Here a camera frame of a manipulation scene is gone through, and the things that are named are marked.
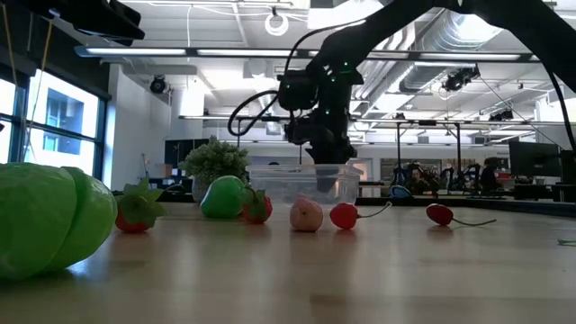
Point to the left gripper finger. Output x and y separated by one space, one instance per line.
126 11
119 31

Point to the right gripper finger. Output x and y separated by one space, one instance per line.
326 180

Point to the red toy cherry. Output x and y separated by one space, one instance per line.
343 216
440 214

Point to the pink toy peach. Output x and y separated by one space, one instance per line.
306 216

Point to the clear plastic tupperware container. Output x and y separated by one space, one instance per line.
279 184

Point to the red toy strawberry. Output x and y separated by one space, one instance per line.
135 209
257 209

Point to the large green toy vegetable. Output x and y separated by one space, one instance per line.
40 216

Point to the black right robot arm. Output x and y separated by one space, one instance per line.
351 45

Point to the overhead beam with light strips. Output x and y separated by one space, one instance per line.
135 51

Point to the black ceiling spotlight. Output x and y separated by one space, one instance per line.
157 84

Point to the blue edged dark bag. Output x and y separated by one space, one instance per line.
400 192

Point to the person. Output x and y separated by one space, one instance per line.
488 174
416 179

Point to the green plant in white pot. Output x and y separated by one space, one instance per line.
211 159

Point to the black ceiling mounted device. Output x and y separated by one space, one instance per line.
461 78

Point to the black computer monitor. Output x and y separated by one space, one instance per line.
533 159

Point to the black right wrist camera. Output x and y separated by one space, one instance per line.
294 90

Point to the black metal gantry frame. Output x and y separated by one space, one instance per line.
238 135
398 144

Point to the dark window frame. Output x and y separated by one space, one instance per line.
100 135

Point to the black wall screen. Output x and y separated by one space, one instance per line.
173 153

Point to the silver ventilation duct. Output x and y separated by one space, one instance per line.
450 36

